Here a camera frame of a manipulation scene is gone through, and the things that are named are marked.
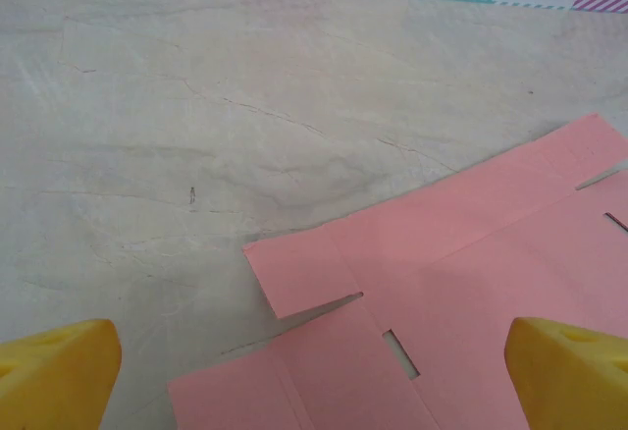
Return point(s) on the pink paper box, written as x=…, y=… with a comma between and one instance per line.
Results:
x=441, y=278

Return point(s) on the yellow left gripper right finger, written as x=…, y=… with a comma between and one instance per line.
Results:
x=569, y=381

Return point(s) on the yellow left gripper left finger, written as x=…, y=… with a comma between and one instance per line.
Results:
x=54, y=381

